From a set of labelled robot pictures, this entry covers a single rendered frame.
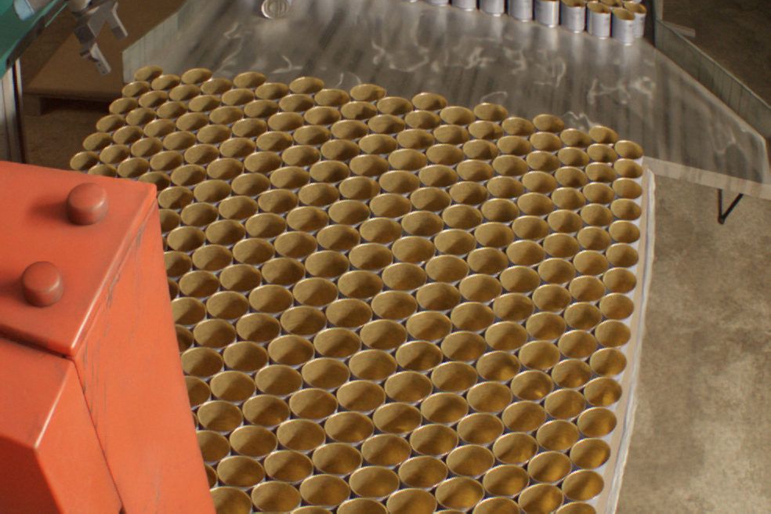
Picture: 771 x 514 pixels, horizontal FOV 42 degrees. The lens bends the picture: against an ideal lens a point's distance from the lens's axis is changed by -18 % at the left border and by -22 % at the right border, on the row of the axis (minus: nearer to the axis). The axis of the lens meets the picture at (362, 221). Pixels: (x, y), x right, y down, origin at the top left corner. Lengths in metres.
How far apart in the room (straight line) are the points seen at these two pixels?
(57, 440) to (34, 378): 0.03
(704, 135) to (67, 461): 2.16
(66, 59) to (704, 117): 2.98
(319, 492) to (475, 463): 0.23
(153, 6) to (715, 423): 3.15
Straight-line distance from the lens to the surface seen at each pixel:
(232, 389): 1.73
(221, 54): 2.65
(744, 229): 4.13
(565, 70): 2.64
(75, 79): 4.58
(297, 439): 1.66
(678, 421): 3.32
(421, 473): 1.61
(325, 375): 1.75
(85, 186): 0.57
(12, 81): 3.18
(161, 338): 0.63
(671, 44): 2.80
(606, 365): 1.80
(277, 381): 1.74
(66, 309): 0.52
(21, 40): 2.78
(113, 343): 0.55
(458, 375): 1.75
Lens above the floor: 2.41
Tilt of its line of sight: 38 degrees down
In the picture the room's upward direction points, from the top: 1 degrees clockwise
